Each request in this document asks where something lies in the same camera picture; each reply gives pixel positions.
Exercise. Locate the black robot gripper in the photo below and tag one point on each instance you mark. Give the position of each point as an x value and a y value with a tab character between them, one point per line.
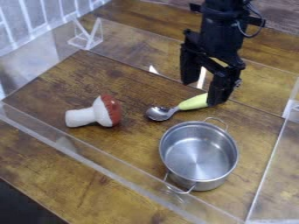
216	41

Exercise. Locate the green handled metal spoon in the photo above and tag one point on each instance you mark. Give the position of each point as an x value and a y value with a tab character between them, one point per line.
160	113

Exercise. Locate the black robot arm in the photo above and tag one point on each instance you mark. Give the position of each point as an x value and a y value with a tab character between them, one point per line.
212	48

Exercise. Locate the black strip on table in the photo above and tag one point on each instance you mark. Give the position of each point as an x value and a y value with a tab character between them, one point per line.
252	19

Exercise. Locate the small stainless steel pot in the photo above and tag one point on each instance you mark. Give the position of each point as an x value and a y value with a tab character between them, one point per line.
198	154

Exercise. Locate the red and white toy mushroom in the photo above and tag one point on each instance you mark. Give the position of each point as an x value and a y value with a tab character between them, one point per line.
104	112

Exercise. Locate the clear acrylic triangular bracket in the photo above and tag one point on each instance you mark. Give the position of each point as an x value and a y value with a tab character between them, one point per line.
86	39

